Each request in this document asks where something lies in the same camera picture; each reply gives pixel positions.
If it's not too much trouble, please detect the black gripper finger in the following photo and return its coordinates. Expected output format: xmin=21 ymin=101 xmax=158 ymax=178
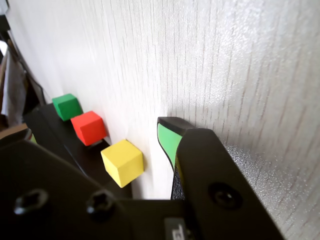
xmin=157 ymin=116 xmax=286 ymax=240
xmin=0 ymin=128 xmax=134 ymax=240

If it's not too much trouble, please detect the red cube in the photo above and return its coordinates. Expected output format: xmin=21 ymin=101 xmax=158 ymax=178
xmin=70 ymin=110 xmax=105 ymax=147

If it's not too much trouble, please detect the green cube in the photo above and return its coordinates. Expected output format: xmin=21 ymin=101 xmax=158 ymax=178
xmin=51 ymin=93 xmax=84 ymax=122

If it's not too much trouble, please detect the yellow cube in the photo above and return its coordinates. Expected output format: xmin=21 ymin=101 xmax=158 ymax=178
xmin=100 ymin=139 xmax=144 ymax=189

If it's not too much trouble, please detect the black cardboard box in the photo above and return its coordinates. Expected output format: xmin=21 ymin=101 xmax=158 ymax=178
xmin=23 ymin=106 xmax=87 ymax=177

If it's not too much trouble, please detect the black open box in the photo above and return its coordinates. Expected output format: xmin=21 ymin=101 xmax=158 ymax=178
xmin=39 ymin=102 xmax=133 ymax=201

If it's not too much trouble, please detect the grey hanging fabric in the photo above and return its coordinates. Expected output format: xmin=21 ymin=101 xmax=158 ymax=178
xmin=4 ymin=56 xmax=28 ymax=125

